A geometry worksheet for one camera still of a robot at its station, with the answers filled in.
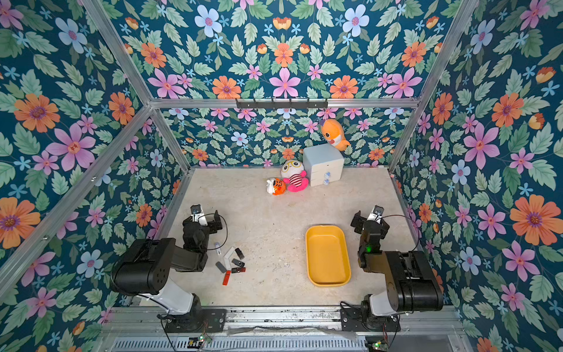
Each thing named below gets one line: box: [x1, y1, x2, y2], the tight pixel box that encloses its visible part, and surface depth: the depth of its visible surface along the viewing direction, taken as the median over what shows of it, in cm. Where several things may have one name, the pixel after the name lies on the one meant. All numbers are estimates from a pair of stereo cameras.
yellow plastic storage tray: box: [304, 225, 352, 287], surface depth 91 cm
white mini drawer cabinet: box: [302, 143, 345, 187], surface depth 107 cm
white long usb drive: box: [222, 246, 236, 272], surface depth 88 cm
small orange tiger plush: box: [266, 177, 287, 196], surface depth 108 cm
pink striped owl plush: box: [280, 159, 309, 193], surface depth 110 cm
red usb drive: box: [222, 269, 232, 286], surface depth 85 cm
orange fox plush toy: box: [321, 118, 352, 152], surface depth 98 cm
